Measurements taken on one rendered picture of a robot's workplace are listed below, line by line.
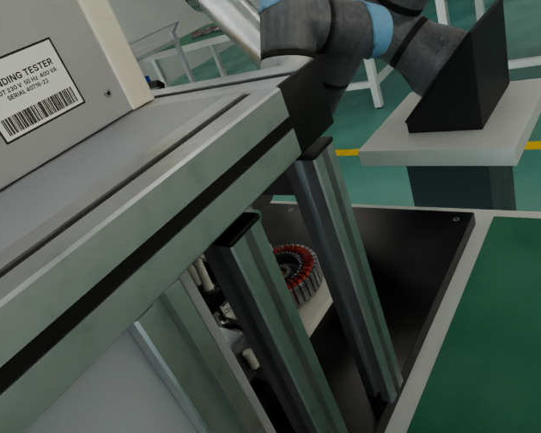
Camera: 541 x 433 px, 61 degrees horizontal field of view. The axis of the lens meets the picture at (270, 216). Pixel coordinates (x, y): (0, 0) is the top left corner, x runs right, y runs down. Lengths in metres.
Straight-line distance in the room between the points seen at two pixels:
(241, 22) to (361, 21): 0.24
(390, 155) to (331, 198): 0.68
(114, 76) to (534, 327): 0.49
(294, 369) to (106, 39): 0.27
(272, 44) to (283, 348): 0.42
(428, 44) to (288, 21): 0.45
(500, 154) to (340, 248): 0.62
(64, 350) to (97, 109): 0.20
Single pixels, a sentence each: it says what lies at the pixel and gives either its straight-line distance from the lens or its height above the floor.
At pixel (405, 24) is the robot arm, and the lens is 1.04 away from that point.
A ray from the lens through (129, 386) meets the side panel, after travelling 0.23.
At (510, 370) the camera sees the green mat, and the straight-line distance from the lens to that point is 0.55.
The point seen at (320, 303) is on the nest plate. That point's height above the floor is 0.78.
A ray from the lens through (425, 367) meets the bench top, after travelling 0.56.
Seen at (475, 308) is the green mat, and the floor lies 0.75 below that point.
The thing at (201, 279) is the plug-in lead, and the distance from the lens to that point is 0.50.
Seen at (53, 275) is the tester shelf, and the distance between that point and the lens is 0.19.
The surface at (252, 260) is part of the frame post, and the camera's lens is 0.28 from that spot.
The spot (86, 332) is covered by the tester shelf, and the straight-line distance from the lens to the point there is 0.20.
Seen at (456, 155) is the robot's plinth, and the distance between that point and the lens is 0.97.
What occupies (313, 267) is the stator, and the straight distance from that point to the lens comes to 0.62.
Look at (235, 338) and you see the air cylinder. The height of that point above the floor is 0.82.
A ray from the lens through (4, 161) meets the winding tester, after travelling 0.33.
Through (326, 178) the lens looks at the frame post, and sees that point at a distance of 0.34.
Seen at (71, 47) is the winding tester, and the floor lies 1.17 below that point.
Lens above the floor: 1.18
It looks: 29 degrees down
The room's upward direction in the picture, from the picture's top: 22 degrees counter-clockwise
